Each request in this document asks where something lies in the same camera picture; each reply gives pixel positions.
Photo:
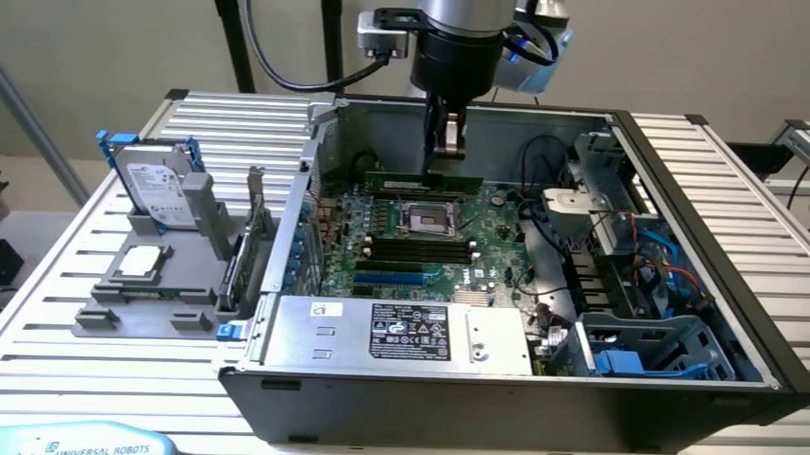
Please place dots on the hard disk in blue carrier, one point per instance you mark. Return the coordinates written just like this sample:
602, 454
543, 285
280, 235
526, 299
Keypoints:
155, 185

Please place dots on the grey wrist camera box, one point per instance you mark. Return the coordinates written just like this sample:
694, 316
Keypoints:
379, 33

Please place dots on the silver metal drive cage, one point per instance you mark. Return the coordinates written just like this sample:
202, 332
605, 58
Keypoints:
601, 204

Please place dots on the CPU socket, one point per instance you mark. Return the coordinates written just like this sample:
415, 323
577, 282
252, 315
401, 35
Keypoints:
425, 219

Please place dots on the black stand pole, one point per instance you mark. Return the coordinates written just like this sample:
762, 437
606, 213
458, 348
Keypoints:
232, 42

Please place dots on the green motherboard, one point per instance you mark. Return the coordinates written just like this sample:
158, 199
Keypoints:
499, 237

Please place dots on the small silver heatsink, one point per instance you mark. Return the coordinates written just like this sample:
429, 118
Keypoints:
474, 297

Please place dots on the blue plastic case latch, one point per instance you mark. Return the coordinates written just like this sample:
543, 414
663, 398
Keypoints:
228, 332

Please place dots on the blue disk connector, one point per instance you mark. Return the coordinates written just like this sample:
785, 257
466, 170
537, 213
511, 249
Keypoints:
617, 362

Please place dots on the graphics card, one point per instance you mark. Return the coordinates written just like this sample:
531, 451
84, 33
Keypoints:
243, 256

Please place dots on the light blue robot joint cap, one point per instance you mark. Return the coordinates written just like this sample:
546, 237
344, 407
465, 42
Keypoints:
82, 438

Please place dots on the black open PC case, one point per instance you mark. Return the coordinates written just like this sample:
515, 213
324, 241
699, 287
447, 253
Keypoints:
506, 412

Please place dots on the green RAM stick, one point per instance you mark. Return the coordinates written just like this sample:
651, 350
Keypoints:
167, 293
395, 182

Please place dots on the blue expansion slot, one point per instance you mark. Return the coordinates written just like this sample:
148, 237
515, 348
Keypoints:
389, 277

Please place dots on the grey plastic disk bay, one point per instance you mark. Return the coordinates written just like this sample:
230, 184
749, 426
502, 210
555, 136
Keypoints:
665, 351

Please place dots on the black expansion slot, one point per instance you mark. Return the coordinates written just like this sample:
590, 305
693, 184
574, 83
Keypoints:
386, 265

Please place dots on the black RAM slots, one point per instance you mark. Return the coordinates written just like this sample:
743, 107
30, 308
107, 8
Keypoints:
418, 249

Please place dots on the aluminium side table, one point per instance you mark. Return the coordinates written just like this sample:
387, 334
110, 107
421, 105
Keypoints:
792, 142

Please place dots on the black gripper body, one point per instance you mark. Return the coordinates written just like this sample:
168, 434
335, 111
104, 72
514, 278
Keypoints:
454, 59

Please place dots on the silver CPU chip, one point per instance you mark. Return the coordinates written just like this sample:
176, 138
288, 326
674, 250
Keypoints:
144, 262

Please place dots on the silver power supply unit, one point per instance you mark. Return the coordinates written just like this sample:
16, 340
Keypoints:
354, 332

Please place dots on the grey parts rack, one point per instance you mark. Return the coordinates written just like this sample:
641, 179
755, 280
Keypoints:
158, 317

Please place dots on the grey metal frame bar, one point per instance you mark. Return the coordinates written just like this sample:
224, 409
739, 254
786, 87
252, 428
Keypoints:
38, 132

